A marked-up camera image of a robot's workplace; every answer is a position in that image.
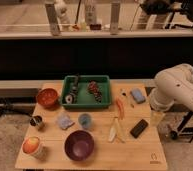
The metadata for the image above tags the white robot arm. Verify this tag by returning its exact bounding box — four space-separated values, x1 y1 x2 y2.
149 63 193 112

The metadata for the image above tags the black eraser block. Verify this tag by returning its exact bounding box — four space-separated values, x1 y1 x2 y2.
130 119 148 138

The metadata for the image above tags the purple bowl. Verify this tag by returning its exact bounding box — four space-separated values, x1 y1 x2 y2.
64 130 95 161

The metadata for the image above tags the red bowl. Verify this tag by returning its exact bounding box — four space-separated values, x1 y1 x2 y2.
36 88 58 108

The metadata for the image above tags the blue sponge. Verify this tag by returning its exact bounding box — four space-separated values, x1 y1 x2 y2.
131 88 146 104

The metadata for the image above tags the orange carrot toy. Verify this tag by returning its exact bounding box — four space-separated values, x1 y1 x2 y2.
115 99 124 119

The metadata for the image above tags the small marker pen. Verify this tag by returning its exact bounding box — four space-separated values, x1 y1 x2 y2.
120 89 127 97

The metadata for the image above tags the yellow banana peel toy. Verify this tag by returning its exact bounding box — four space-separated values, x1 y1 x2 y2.
108 117 125 142

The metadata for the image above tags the red grapes toy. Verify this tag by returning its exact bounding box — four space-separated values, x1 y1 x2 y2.
88 81 102 102

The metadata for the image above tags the blue cup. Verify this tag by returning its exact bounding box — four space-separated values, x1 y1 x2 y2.
78 113 92 129

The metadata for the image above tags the green plastic tray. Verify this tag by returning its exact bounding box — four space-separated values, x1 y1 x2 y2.
59 75 112 109

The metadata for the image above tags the black tool in tray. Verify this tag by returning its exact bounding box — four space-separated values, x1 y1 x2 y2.
65 75 80 104

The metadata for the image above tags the crumpled blue cloth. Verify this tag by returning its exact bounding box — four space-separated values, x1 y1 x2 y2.
57 114 74 130

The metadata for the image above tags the metal can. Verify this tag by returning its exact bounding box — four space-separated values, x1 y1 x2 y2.
30 115 45 131

